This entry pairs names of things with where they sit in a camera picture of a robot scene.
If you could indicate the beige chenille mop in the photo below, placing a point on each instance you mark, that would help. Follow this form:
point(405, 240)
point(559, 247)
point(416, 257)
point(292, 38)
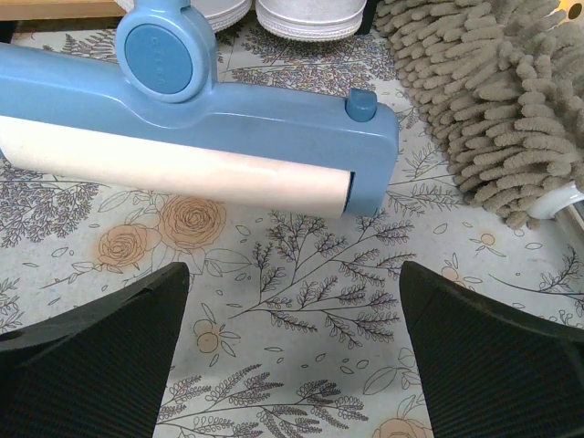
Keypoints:
point(500, 86)

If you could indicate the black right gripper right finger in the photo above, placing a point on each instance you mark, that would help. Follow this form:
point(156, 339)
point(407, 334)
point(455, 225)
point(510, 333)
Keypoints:
point(487, 369)

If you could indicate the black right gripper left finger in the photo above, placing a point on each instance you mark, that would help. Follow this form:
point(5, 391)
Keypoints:
point(98, 370)

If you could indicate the blue lint roller mop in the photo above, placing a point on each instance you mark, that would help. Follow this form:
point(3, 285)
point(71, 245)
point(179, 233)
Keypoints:
point(159, 119)

